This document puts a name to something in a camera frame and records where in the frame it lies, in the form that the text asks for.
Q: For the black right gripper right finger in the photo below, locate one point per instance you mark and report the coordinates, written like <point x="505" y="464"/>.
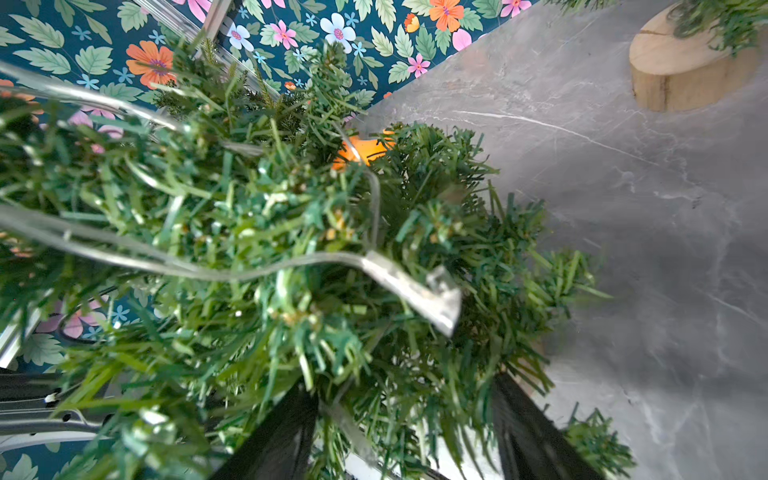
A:
<point x="529" y="444"/>

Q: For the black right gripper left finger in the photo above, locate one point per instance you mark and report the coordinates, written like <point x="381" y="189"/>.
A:
<point x="280" y="447"/>

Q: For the thin wire string light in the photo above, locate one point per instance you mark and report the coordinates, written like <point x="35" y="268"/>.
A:
<point x="217" y="211"/>

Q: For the dark green tree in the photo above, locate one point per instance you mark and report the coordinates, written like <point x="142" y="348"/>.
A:
<point x="694" y="53"/>
<point x="431" y="203"/>

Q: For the orange plush toy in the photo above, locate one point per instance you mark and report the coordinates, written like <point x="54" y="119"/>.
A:
<point x="357" y="150"/>

